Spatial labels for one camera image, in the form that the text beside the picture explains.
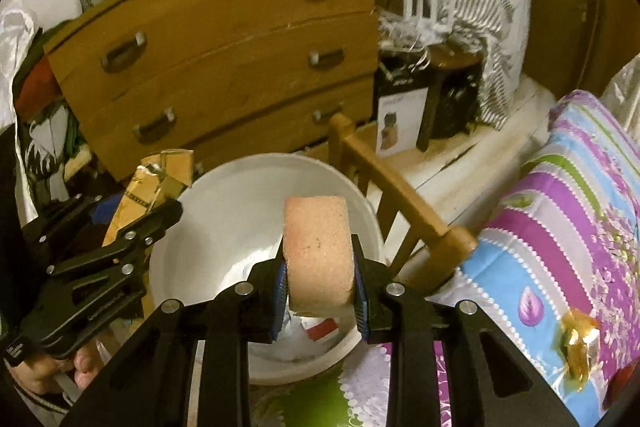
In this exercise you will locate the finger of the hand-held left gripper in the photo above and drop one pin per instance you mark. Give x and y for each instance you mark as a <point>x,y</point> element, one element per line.
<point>55,219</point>
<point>130,242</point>

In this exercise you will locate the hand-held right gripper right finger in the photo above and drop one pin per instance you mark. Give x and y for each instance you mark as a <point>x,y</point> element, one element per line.
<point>362,317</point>

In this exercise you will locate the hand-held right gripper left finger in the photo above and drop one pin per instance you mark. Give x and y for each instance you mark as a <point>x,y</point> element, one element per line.
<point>279,317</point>

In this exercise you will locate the brown sponge block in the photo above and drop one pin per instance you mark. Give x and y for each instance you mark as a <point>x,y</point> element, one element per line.
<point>317,252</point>

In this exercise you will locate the white plastic bin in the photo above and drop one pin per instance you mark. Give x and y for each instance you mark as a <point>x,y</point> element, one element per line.
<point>225,217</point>

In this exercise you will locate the person's left hand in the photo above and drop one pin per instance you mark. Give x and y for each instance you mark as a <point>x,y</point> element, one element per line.
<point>85,364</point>

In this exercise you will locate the brown cardboard box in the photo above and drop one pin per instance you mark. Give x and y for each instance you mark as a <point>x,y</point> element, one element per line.
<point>140,192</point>

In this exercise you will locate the pile of clothes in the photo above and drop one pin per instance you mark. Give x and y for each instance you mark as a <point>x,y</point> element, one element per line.
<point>50,132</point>

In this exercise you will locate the light wooden chair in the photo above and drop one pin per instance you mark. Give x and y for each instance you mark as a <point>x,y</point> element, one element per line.
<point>400,192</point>

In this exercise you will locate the wooden drawer dresser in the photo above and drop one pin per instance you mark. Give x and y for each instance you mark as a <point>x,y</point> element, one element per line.
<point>225,57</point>

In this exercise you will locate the orange plastic wrapper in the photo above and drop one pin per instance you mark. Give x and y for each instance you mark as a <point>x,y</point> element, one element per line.
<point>580,347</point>

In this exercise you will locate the purple floral striped sheet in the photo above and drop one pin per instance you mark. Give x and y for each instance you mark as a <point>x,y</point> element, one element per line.
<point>575,207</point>

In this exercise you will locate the dark wooden chair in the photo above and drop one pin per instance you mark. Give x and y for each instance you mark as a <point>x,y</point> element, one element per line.
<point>450,57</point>

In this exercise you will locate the grey striped cloth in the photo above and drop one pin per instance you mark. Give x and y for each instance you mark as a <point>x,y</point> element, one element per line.
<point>475,7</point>

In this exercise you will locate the dark wooden door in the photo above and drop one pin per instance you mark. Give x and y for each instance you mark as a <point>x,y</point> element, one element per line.
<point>565,7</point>

